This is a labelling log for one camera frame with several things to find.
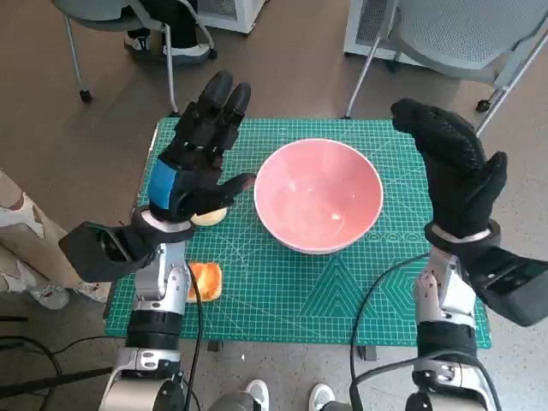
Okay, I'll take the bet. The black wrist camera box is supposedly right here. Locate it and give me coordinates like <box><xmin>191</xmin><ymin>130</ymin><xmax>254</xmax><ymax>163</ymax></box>
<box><xmin>58</xmin><ymin>221</ymin><xmax>158</xmax><ymax>283</ymax></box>
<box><xmin>466</xmin><ymin>243</ymin><xmax>548</xmax><ymax>329</ymax></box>

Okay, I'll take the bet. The white shoe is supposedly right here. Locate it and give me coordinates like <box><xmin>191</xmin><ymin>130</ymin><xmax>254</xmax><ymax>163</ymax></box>
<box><xmin>308</xmin><ymin>383</ymin><xmax>336</xmax><ymax>411</ymax></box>
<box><xmin>244</xmin><ymin>378</ymin><xmax>271</xmax><ymax>411</ymax></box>

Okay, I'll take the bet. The orange rectangular toy bread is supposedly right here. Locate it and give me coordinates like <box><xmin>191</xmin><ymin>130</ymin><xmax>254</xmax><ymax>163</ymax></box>
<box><xmin>186</xmin><ymin>261</ymin><xmax>224</xmax><ymax>304</ymax></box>

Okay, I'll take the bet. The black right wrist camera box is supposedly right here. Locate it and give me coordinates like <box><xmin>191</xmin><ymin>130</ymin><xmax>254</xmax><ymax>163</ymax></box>
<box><xmin>466</xmin><ymin>243</ymin><xmax>548</xmax><ymax>329</ymax></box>

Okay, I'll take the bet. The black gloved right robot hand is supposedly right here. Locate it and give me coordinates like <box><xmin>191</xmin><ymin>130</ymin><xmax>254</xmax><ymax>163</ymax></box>
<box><xmin>391</xmin><ymin>98</ymin><xmax>509</xmax><ymax>240</ymax></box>

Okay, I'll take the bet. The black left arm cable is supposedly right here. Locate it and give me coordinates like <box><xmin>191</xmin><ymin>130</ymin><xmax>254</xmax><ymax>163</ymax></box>
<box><xmin>183</xmin><ymin>265</ymin><xmax>205</xmax><ymax>411</ymax></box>

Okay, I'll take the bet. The grey mesh chair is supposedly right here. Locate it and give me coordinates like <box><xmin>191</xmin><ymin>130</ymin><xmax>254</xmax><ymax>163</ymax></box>
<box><xmin>342</xmin><ymin>0</ymin><xmax>548</xmax><ymax>138</ymax></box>

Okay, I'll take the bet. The white cabinet with vent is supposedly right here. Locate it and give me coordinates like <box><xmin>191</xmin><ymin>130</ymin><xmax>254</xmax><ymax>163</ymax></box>
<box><xmin>344</xmin><ymin>0</ymin><xmax>412</xmax><ymax>57</ymax></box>

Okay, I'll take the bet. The grey chair with smooth seat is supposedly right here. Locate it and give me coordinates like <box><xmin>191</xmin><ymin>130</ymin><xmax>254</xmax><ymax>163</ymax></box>
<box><xmin>53</xmin><ymin>0</ymin><xmax>219</xmax><ymax>117</ymax></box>

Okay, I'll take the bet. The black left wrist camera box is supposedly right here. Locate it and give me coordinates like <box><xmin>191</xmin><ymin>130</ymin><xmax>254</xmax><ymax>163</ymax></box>
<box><xmin>58</xmin><ymin>221</ymin><xmax>158</xmax><ymax>283</ymax></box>

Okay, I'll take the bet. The seated person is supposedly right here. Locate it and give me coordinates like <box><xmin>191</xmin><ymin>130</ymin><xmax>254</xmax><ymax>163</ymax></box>
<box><xmin>123</xmin><ymin>0</ymin><xmax>211</xmax><ymax>61</ymax></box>

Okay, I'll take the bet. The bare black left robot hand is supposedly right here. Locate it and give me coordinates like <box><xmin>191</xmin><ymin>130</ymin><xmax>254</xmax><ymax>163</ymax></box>
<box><xmin>147</xmin><ymin>70</ymin><xmax>258</xmax><ymax>223</ymax></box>

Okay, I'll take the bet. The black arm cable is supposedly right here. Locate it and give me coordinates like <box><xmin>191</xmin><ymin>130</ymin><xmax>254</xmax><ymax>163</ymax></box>
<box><xmin>183</xmin><ymin>265</ymin><xmax>205</xmax><ymax>411</ymax></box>
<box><xmin>348</xmin><ymin>252</ymin><xmax>502</xmax><ymax>411</ymax></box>

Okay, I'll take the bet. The standing person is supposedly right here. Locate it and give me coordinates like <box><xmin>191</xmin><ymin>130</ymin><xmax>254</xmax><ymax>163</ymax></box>
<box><xmin>0</xmin><ymin>169</ymin><xmax>108</xmax><ymax>310</ymax></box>

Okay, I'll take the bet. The green cutting mat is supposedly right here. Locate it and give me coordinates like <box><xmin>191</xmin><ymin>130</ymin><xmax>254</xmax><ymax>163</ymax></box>
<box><xmin>104</xmin><ymin>118</ymin><xmax>492</xmax><ymax>348</ymax></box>

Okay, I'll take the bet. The black floor cable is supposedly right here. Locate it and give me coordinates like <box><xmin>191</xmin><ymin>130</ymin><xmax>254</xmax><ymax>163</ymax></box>
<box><xmin>0</xmin><ymin>336</ymin><xmax>125</xmax><ymax>386</ymax></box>

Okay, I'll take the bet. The black floor bar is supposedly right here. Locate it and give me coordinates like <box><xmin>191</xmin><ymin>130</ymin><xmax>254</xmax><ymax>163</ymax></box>
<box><xmin>0</xmin><ymin>367</ymin><xmax>112</xmax><ymax>397</ymax></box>

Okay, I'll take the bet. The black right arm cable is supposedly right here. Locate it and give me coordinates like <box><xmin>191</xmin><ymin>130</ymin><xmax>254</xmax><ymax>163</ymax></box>
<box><xmin>348</xmin><ymin>252</ymin><xmax>502</xmax><ymax>411</ymax></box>

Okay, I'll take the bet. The pink bowl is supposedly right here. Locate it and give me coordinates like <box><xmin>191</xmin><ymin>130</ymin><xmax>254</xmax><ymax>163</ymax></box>
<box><xmin>253</xmin><ymin>137</ymin><xmax>384</xmax><ymax>254</ymax></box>

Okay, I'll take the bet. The pale round toy bread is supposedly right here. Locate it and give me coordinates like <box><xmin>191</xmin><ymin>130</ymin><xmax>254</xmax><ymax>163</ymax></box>
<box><xmin>190</xmin><ymin>206</ymin><xmax>228</xmax><ymax>227</ymax></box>

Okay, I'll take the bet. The small white cabinet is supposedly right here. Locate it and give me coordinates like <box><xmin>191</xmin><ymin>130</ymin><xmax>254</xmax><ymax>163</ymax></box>
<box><xmin>196</xmin><ymin>0</ymin><xmax>269</xmax><ymax>35</ymax></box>

